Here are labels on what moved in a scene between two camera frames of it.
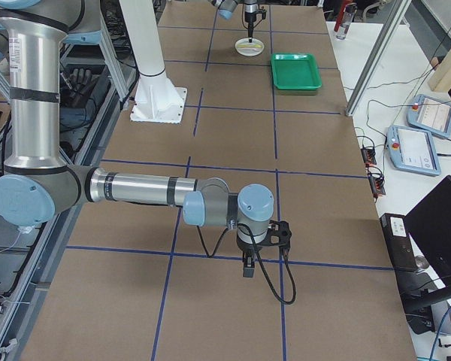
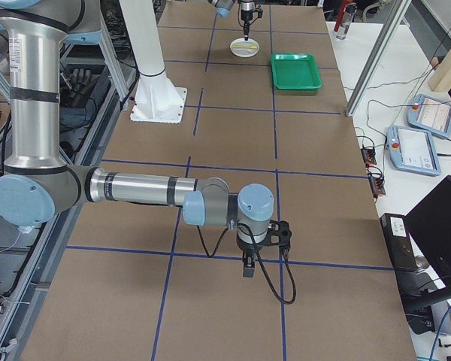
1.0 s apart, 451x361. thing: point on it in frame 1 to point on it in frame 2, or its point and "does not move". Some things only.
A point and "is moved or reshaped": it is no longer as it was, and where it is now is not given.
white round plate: [246, 48] is moved or reshaped
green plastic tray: [295, 71] does not move
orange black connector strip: [376, 182] does not move
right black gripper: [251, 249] does not move
